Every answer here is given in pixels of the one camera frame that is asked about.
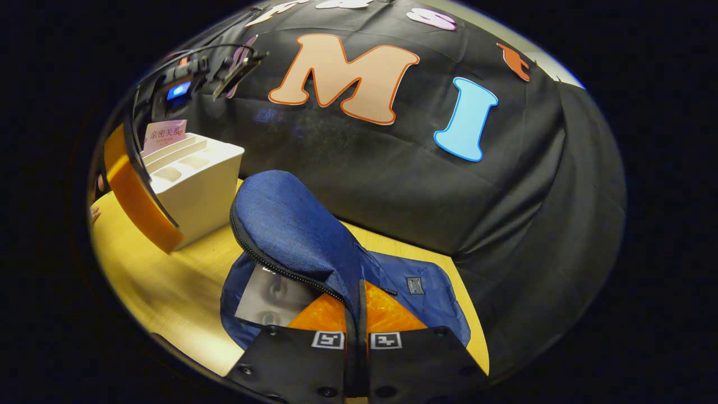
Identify blue schoolbag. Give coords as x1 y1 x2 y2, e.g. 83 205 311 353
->
220 170 472 351

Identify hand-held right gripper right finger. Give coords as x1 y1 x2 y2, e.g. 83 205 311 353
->
359 281 490 404

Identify white plastic bookshelf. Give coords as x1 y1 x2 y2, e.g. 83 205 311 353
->
140 132 246 251

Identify grey face cover book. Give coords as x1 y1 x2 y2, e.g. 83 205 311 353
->
234 265 319 328

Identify pink book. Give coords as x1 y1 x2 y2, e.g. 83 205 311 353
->
143 119 188 155

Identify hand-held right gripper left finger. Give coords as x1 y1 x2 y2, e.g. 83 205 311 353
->
224 292 358 404

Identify black backdrop cloth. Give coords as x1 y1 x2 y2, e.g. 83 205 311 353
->
126 0 628 382

